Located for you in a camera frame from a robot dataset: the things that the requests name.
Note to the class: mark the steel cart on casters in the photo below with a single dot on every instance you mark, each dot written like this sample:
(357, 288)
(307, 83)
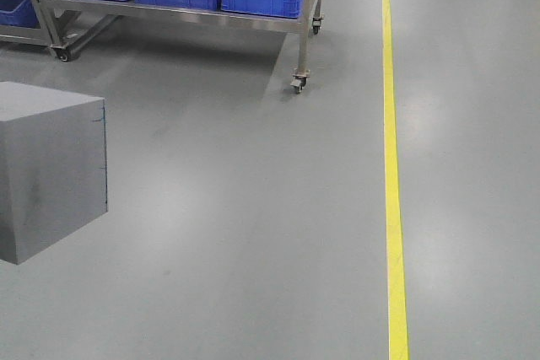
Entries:
(66, 26)

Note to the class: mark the gray square hollow base block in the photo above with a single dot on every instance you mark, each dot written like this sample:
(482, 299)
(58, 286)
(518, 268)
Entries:
(53, 167)

